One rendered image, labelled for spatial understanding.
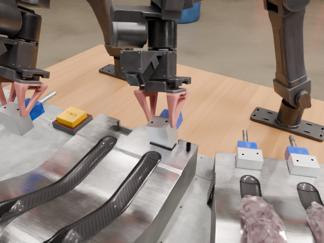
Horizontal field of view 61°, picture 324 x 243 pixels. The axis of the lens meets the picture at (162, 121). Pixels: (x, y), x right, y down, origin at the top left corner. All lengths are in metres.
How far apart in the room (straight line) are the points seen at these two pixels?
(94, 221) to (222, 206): 0.21
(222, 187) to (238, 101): 0.44
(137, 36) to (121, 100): 0.44
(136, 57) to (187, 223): 0.33
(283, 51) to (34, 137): 0.67
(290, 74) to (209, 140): 0.26
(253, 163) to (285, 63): 0.26
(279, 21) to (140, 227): 0.49
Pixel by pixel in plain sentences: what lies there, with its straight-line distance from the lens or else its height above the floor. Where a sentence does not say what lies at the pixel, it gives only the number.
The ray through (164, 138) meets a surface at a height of 0.92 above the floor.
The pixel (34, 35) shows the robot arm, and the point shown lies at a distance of 0.62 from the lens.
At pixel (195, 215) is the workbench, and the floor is 0.80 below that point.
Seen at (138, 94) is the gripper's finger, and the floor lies 1.00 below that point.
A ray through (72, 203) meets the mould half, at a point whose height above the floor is 0.90.
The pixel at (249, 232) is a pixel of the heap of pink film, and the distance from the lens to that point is 0.44.
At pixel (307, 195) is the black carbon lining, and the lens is 0.62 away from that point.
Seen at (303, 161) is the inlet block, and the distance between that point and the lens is 0.63.
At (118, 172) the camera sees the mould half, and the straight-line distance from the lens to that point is 0.55.
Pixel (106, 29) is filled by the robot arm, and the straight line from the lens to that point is 0.93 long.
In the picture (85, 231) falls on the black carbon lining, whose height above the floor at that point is 0.91.
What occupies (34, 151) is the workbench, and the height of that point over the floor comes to 0.80.
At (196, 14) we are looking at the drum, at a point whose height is 0.11.
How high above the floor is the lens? 1.28
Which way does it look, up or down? 36 degrees down
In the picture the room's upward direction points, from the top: straight up
